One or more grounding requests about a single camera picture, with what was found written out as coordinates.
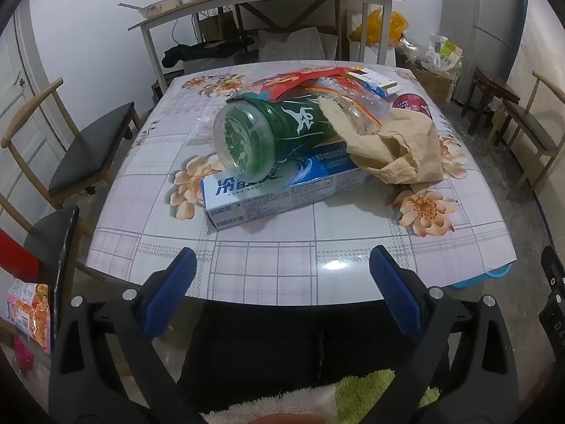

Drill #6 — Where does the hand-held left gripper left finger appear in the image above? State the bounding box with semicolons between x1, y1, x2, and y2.
48;247;208;424

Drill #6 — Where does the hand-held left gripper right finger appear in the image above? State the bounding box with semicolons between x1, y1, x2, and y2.
370;244;521;424

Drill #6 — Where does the red drink can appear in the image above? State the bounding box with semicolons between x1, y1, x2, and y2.
391;93;431;118

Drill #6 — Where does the clear snack bag red label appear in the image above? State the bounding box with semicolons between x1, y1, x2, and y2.
251;65;391;137

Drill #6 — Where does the green label plastic bottle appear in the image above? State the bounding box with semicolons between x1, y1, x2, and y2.
213;96;349;177

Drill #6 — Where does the green white fluffy cloth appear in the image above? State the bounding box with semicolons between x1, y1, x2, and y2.
201;369;442;424

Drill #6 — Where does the wooden chair black seat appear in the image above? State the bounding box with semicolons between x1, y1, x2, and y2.
0;194;89;283
0;77;142;210

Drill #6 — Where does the blue white toothpaste box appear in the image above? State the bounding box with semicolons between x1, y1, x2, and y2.
201;139;376;232

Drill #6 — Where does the orange snack packet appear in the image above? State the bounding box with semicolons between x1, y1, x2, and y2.
6;279;51;354

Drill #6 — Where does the brown paper bag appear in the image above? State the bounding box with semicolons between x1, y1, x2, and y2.
318;97;444;185

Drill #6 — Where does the wooden chair grey seat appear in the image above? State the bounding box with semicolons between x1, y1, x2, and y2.
492;71;565;201

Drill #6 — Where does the cardboard box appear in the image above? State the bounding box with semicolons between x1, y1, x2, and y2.
415;64;460;104

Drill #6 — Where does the white flat box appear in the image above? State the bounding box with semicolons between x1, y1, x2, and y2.
346;68;400;98

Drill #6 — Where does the dark wooden stool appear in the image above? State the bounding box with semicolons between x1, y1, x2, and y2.
461;67;522;135

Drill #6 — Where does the black clothing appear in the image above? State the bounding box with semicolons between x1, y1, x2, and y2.
162;40;257;69

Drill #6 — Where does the white plastic bag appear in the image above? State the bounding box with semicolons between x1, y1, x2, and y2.
426;34;464;73

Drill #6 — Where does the white foam box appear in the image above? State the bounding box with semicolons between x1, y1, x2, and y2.
340;31;396;67

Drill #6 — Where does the white mattress blue edge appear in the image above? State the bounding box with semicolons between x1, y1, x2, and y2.
505;0;565;230

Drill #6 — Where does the yellow plastic bag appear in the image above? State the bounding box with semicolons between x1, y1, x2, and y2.
349;9;409;47

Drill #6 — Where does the grey cushion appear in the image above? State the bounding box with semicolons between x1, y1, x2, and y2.
258;26;325;63

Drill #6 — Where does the floral ceramic bowl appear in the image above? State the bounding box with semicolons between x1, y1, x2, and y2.
137;0;182;18

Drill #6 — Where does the grey refrigerator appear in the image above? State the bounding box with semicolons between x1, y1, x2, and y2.
441;0;530;102

